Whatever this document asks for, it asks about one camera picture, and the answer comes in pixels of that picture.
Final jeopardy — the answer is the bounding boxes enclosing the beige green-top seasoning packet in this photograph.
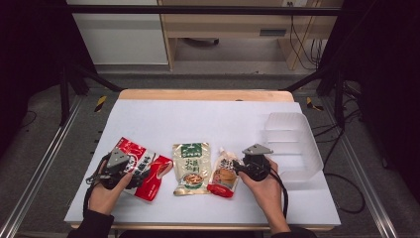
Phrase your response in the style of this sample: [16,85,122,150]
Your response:
[171,142,212,196]

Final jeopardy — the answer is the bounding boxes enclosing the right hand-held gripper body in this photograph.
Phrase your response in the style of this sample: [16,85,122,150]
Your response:
[242,143,274,181]

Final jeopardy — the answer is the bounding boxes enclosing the black hanging cables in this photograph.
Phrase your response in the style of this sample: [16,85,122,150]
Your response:
[288,2,329,71]

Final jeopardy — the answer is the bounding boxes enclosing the black metal stand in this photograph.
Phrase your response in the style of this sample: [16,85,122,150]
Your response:
[282,63,347,130]
[58,62,124,127]

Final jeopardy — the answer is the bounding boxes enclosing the white table sheet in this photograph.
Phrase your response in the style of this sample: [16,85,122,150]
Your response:
[63,98,342,227]

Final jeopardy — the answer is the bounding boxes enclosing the black floor cable loop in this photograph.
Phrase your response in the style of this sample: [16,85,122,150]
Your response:
[322,172,367,215]

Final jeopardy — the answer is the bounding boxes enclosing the translucent plastic box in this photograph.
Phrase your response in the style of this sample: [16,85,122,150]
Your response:
[261,111,325,183]

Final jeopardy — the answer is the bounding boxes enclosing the black metal crossbar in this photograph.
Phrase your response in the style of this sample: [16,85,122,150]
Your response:
[65,4,346,16]

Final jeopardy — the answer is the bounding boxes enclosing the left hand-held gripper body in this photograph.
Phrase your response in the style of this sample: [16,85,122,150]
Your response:
[86,147,134,190]

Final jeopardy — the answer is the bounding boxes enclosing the hand-held gripper cable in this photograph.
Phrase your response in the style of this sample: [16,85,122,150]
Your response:
[82,177,100,217]
[269,168,289,220]

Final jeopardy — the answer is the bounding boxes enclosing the left hand-held gripper cable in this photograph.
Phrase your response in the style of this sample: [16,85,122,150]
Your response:
[82,177,100,217]

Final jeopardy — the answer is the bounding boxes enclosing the light wooden desk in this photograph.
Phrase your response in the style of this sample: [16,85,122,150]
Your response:
[157,0,345,71]

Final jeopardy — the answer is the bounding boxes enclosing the black curtain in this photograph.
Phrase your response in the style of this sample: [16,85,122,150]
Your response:
[318,0,420,202]
[0,0,97,160]

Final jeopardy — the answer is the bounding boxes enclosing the orange red-bottom sauce pouch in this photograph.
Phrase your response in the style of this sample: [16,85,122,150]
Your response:
[206,147,244,198]

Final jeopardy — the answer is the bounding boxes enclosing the aluminium rail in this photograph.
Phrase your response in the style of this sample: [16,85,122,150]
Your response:
[0,94,84,238]
[321,98,399,238]

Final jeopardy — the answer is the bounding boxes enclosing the person's right hand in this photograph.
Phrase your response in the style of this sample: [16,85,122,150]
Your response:
[238,158,287,219]

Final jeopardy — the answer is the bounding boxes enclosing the yellow black tape strip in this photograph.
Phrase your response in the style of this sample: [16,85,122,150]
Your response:
[305,96,325,112]
[94,95,108,113]

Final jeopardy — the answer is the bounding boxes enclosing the right hand-held gripper cable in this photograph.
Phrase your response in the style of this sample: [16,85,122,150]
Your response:
[269,168,289,220]

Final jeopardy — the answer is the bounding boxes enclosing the person's left hand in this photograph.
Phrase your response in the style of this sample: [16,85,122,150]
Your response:
[88,160,135,216]

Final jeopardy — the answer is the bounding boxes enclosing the white cabinet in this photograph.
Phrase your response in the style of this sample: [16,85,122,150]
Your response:
[65,0,170,65]

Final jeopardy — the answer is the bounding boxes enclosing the red seasoning packet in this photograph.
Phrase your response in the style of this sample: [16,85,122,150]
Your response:
[112,136,174,202]

